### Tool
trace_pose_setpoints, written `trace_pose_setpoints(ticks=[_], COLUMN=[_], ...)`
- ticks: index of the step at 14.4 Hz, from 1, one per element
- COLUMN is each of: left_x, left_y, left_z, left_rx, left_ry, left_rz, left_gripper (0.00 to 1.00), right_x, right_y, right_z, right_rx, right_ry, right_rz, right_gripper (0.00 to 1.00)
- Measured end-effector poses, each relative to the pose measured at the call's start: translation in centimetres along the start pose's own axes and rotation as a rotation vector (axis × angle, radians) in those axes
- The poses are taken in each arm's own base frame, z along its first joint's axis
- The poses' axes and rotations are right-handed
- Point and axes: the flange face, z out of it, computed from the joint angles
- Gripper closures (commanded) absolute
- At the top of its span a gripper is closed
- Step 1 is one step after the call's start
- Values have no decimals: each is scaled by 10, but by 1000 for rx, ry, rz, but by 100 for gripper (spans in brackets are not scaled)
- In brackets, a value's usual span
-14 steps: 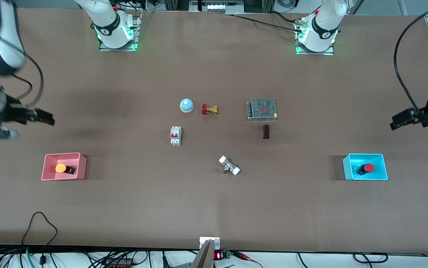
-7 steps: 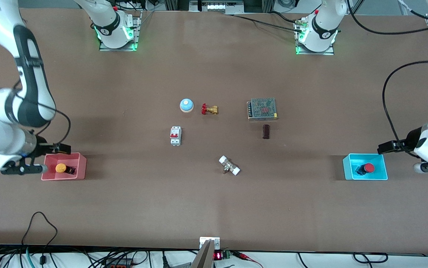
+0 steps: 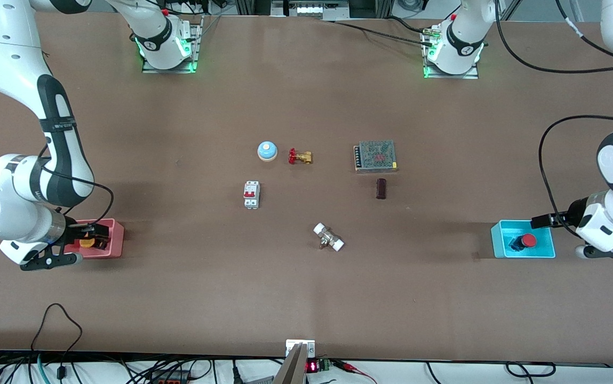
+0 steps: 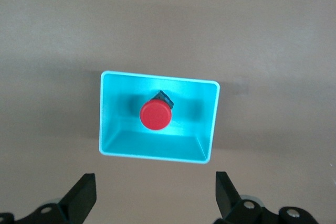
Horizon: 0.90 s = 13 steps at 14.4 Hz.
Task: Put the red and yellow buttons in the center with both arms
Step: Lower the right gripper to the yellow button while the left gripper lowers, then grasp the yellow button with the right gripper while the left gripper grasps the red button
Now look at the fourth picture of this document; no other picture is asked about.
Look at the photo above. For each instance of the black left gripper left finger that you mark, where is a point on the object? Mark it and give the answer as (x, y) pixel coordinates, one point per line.
(81, 197)

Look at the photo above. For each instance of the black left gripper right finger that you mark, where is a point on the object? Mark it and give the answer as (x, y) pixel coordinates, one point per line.
(228, 203)

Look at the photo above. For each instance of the cyan plastic bin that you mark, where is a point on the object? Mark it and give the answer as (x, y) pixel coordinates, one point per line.
(123, 142)

